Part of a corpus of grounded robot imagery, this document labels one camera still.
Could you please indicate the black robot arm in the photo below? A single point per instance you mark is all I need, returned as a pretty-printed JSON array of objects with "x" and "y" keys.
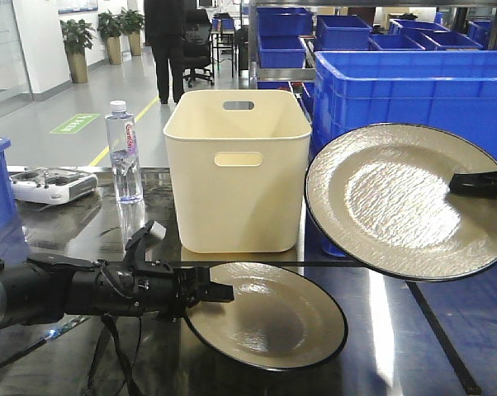
[{"x": 44, "y": 288}]

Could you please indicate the white remote controller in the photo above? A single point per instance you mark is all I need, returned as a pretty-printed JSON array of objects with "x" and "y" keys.
[{"x": 52, "y": 185}]

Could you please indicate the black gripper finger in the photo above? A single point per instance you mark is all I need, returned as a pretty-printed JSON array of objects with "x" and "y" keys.
[{"x": 481, "y": 185}]

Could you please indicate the black office chair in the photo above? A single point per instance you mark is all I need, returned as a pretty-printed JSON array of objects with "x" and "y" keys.
[{"x": 197, "y": 56}]

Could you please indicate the blue crate on shelf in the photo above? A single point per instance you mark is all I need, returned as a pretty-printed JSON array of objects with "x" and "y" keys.
[
  {"x": 341, "y": 33},
  {"x": 281, "y": 52}
]

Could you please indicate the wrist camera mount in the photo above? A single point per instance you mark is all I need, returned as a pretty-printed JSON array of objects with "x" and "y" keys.
[{"x": 148, "y": 236}]

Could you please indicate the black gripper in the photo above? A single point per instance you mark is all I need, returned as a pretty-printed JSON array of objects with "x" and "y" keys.
[{"x": 116, "y": 289}]

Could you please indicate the cream plate black rim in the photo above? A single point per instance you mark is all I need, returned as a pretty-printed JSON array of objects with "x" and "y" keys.
[
  {"x": 398, "y": 161},
  {"x": 278, "y": 320}
]

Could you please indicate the clear water bottle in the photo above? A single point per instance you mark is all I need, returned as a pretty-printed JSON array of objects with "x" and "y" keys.
[{"x": 123, "y": 153}]

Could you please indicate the large blue plastic crate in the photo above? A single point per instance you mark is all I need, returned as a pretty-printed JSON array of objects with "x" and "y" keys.
[{"x": 453, "y": 90}]

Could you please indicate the cream plastic bin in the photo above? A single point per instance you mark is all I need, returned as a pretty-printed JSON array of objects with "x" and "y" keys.
[{"x": 237, "y": 160}]

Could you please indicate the potted plant gold pot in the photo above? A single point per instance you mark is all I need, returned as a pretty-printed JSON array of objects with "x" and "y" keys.
[
  {"x": 77, "y": 37},
  {"x": 109, "y": 29},
  {"x": 132, "y": 23}
]

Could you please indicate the person standing in background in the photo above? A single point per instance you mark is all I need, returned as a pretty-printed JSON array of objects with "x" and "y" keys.
[{"x": 164, "y": 32}]

